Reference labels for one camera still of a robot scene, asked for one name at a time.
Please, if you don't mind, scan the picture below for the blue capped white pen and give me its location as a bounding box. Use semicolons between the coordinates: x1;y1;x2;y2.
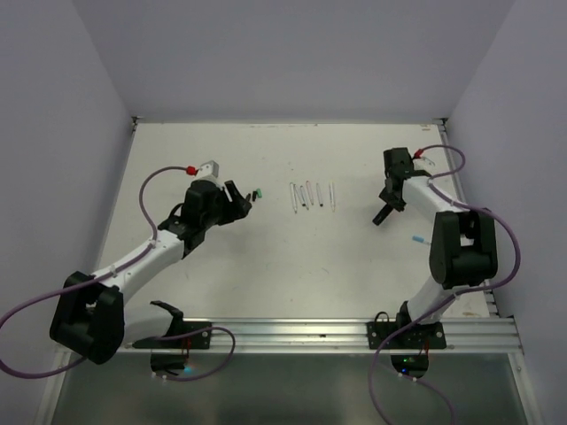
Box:
412;236;431;246

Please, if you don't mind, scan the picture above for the green capped white pen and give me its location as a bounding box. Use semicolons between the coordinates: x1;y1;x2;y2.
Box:
290;182;299;214

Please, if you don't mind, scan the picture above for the yellow capped white pen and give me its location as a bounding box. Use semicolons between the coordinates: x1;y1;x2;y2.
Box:
329;181;336;212

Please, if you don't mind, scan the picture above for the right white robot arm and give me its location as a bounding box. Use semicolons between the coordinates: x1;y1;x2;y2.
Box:
373;147;498;348

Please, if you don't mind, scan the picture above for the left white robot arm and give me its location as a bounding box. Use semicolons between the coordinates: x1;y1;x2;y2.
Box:
50;179;252;365

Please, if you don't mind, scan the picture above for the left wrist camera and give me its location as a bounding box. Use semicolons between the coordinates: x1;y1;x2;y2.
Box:
196;160;221;187

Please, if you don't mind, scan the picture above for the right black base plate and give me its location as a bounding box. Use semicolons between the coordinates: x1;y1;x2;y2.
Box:
366;321;447;350

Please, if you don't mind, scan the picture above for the aluminium mounting rail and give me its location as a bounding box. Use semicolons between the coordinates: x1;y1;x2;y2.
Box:
137;318;522;354

